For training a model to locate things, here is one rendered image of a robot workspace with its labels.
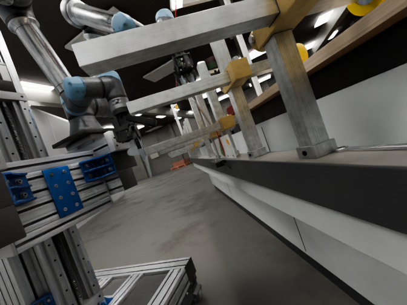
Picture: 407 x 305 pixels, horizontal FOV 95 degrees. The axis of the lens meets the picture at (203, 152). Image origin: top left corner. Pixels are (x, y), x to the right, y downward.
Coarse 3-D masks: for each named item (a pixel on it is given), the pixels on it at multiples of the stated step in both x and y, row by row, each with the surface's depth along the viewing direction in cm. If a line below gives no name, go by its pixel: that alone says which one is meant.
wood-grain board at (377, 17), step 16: (400, 0) 27; (368, 16) 31; (384, 16) 30; (400, 16) 30; (352, 32) 34; (368, 32) 32; (336, 48) 38; (352, 48) 40; (304, 64) 47; (320, 64) 44; (272, 96) 68
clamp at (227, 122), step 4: (228, 116) 74; (232, 116) 74; (220, 120) 74; (224, 120) 74; (228, 120) 74; (232, 120) 74; (220, 124) 76; (224, 124) 74; (228, 124) 74; (232, 124) 74; (224, 128) 74; (228, 128) 75; (220, 132) 81
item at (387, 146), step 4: (388, 144) 24; (392, 144) 23; (396, 144) 23; (400, 144) 22; (404, 144) 22; (336, 148) 31; (340, 148) 30; (344, 148) 29; (348, 148) 29; (352, 148) 28; (356, 148) 27; (360, 148) 27; (364, 148) 26; (368, 148) 26; (372, 148) 25; (376, 148) 24; (380, 148) 24; (384, 148) 24; (388, 148) 23; (392, 148) 23; (396, 148) 22; (400, 148) 22; (404, 148) 22
